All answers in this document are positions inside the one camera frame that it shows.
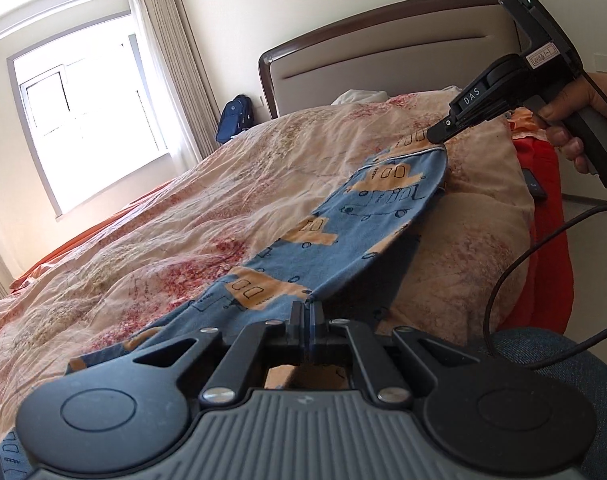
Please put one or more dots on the white pillow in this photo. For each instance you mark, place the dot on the white pillow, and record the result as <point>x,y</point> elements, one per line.
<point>359,97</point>

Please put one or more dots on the person's denim leg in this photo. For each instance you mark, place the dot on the person's denim leg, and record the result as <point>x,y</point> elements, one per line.
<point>603,385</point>

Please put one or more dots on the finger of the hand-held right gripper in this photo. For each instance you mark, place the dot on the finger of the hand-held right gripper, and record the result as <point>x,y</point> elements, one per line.
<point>471,101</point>

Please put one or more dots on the padded bed headboard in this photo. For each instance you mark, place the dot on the padded bed headboard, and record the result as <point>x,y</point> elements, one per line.
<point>383,57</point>

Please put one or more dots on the red cloth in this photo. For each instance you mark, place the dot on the red cloth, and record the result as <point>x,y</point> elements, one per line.
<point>548,270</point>

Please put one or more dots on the blue printed pants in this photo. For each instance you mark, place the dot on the blue printed pants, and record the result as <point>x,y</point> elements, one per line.
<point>378,200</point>

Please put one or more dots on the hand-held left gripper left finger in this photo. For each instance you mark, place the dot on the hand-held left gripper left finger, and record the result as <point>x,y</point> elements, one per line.
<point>294,326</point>

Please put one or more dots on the floral quilt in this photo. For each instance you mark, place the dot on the floral quilt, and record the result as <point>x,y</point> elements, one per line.
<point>193,220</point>

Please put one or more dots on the small black device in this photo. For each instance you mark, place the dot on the small black device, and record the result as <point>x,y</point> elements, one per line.
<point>535,185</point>

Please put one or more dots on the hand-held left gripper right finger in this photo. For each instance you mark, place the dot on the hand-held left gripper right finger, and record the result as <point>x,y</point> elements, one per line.
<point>317,326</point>

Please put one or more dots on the white sheer curtain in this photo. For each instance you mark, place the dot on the white sheer curtain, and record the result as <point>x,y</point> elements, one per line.
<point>161,80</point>

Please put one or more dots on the person's right hand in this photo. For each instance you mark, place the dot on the person's right hand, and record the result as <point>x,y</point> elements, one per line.
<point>603,95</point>

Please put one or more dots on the blue backpack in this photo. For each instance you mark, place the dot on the blue backpack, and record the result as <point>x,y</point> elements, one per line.
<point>235,119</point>

